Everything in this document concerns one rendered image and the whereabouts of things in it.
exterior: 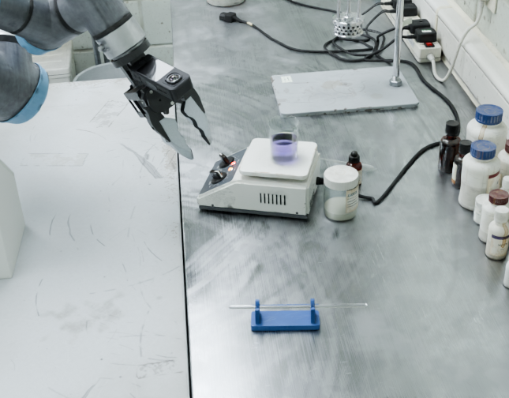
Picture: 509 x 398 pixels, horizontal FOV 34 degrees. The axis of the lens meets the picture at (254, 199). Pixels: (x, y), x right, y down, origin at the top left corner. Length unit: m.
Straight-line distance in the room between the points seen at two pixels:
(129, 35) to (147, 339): 0.49
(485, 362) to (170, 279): 0.49
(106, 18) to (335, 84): 0.69
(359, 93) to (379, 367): 0.84
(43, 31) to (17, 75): 0.11
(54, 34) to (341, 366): 0.71
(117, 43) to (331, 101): 0.60
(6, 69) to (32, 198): 0.25
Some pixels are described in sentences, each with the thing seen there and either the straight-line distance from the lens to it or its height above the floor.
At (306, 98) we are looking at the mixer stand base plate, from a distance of 1.85.
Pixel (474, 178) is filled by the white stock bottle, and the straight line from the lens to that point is 1.47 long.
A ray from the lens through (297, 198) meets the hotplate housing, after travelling 1.43.
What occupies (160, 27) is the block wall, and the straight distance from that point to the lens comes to 3.96.
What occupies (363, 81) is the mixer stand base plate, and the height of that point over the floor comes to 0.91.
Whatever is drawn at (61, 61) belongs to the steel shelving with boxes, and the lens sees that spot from 3.67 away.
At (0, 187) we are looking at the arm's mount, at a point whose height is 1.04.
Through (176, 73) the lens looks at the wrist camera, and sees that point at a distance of 1.37.
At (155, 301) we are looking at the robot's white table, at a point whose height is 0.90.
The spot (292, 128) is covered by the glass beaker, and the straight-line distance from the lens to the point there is 1.41.
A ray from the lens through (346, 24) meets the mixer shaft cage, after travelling 1.80.
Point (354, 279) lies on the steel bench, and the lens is 1.33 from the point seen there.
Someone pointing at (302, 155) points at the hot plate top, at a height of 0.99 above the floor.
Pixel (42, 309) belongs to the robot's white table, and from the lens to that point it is 1.33.
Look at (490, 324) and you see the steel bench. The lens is 1.27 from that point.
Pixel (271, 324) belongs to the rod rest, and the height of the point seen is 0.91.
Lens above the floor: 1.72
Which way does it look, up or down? 33 degrees down
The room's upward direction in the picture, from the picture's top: 2 degrees counter-clockwise
